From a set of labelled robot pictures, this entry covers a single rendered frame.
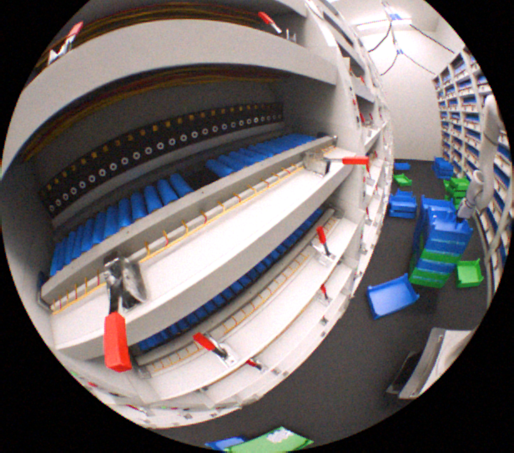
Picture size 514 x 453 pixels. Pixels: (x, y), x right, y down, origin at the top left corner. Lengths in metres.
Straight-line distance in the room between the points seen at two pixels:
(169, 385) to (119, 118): 0.47
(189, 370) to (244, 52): 0.44
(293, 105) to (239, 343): 0.53
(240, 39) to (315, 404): 1.13
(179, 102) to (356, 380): 1.21
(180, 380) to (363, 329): 0.90
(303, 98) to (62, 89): 0.43
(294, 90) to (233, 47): 0.29
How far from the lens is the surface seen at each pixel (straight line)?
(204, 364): 0.31
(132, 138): 0.26
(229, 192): 0.16
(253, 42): 0.19
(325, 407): 1.00
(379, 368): 1.04
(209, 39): 0.16
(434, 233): 0.98
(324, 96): 0.39
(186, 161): 0.25
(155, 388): 0.38
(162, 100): 0.33
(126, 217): 0.19
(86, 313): 0.19
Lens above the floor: 0.98
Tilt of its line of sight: 21 degrees down
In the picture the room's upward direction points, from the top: 17 degrees counter-clockwise
